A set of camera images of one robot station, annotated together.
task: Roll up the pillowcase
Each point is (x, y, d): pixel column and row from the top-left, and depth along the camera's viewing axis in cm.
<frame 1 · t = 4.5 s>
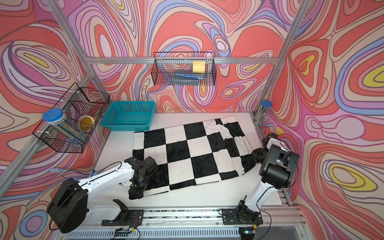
left hand: (148, 190, 80), fingers open
right hand: (255, 162, 92), fingers closed
black white checkered pillowcase: (189, 154, 98), point 2 cm above the table
teal plastic basket: (129, 116, 121), on the table

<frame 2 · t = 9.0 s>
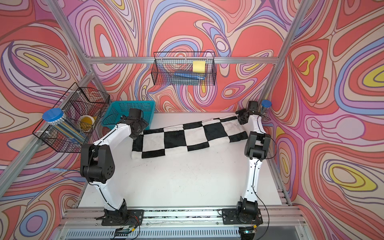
left hand: (143, 127, 97), fingers open
right hand: (236, 116, 110), fingers open
black white checkered pillowcase: (187, 136, 107), on the table
the other named things where they were.

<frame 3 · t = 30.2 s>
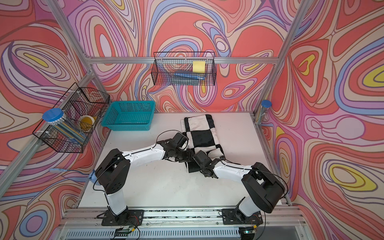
left hand: (194, 159, 87), fingers open
right hand: (201, 166, 90), fingers closed
black white checkered pillowcase: (201, 135, 105), point 3 cm above the table
the other named things where they were.

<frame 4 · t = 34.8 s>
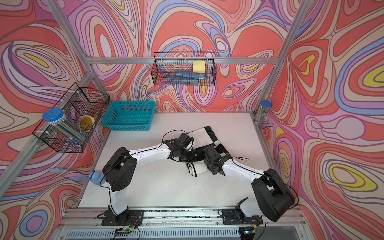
left hand: (198, 160, 87), fingers closed
right hand: (207, 165, 89), fingers closed
black white checkered pillowcase: (203, 137, 104), point 3 cm above the table
the other named things where they were.

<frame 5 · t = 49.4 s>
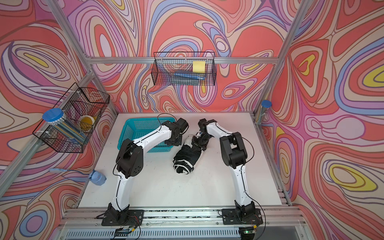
left hand: (176, 143, 96), fingers open
right hand: (191, 153, 94), fingers closed
black white checkered pillowcase: (186, 157, 89), point 8 cm above the table
teal plastic basket: (133, 128, 107), point 6 cm above the table

